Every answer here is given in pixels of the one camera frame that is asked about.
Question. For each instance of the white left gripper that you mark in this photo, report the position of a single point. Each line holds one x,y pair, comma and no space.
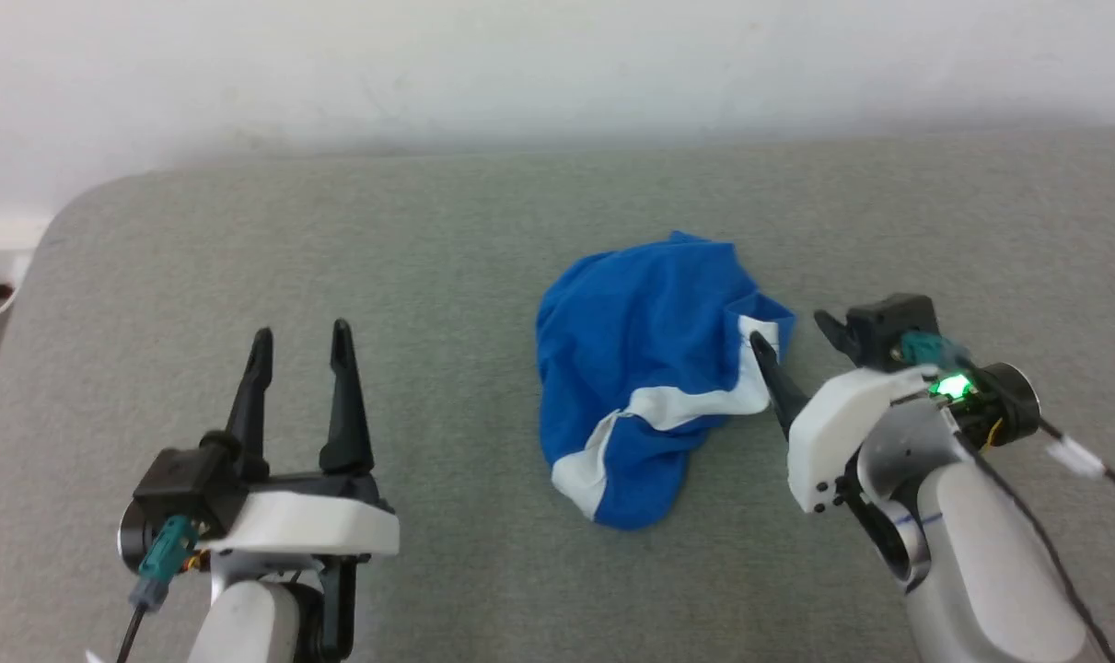
308,525

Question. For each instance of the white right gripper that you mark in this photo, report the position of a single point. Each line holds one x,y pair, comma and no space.
842,433

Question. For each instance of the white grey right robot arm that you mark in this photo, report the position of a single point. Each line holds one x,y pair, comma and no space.
971,552

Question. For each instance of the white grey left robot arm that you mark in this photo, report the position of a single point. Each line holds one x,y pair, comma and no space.
244,617

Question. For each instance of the blue and white garment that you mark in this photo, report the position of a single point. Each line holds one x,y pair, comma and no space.
644,368

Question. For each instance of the grey fabric sofa cushion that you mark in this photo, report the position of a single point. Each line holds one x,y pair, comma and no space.
483,276

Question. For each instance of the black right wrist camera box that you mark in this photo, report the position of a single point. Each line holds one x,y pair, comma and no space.
891,327

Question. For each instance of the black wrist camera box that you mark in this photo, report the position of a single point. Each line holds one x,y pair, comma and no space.
891,327
187,483

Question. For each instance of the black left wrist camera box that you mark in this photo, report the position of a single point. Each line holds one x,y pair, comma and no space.
187,483

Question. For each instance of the white box by wall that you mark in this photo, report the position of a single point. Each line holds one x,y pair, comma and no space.
9,235

